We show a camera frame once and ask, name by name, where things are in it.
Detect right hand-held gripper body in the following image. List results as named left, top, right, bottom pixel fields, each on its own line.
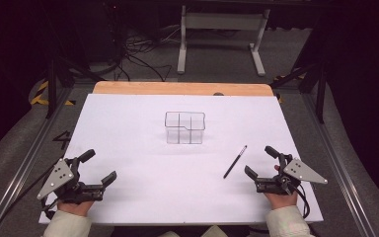
left=255, top=153, right=329, bottom=197

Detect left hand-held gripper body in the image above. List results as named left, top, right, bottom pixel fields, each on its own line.
left=37, top=157, right=105, bottom=204

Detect person's right hand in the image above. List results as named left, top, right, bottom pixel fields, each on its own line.
left=264, top=192, right=299, bottom=210

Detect person's left hand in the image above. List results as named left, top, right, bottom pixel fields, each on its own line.
left=57, top=200, right=95, bottom=217

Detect black pen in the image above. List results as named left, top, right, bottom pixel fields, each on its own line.
left=222, top=144, right=249, bottom=180

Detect yellow and black tape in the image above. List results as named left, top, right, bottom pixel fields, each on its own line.
left=29, top=80, right=77, bottom=107

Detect clear plastic divided box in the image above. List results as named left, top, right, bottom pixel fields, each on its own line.
left=164, top=111, right=207, bottom=145

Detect black tripod stand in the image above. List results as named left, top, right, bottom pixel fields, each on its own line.
left=268, top=61, right=328, bottom=124
left=44, top=54, right=107, bottom=119

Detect dark curtain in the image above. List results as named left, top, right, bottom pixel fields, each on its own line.
left=322, top=0, right=379, bottom=213

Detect wooden table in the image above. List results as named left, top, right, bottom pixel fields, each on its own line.
left=92, top=80, right=275, bottom=98

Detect white metal stand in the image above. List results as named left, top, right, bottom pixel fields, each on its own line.
left=176, top=4, right=271, bottom=78

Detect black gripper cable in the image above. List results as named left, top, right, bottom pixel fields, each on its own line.
left=0, top=164, right=61, bottom=237
left=288, top=183, right=311, bottom=220

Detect aluminium rail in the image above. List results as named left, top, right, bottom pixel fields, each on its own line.
left=0, top=86, right=74, bottom=237
left=300, top=93, right=377, bottom=237

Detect bundle of black cables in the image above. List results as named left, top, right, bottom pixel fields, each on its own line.
left=111, top=25, right=180, bottom=83

